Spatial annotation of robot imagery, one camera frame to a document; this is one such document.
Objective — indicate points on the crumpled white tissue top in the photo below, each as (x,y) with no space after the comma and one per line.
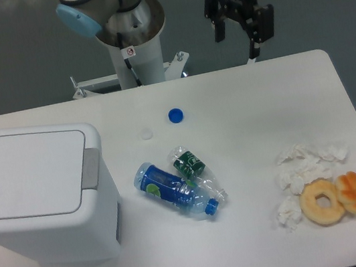
(332,152)

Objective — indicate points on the white push-lid trash can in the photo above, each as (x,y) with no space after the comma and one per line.
(58,201)

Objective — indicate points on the blue label plastic bottle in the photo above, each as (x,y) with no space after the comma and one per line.
(185,195)

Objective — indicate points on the blue bottle cap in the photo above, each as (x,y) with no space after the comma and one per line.
(175,115)

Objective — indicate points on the crumpled white tissue middle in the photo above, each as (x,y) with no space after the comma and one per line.
(297,174)

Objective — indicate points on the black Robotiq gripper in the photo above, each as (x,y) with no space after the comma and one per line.
(259,21)

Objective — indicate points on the white bottle cap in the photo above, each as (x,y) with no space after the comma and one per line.
(146,134)

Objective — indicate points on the crumpled white tissue bottom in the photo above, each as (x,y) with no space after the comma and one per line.
(290,213)

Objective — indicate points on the crumpled white tissue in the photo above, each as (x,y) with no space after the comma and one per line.
(297,174)
(332,152)
(290,213)

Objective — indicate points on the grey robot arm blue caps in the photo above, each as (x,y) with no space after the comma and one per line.
(124,23)

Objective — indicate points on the orange twisted bread bun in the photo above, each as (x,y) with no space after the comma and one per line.
(346,191)

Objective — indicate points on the green label plastic bottle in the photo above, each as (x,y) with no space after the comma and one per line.
(196,171)

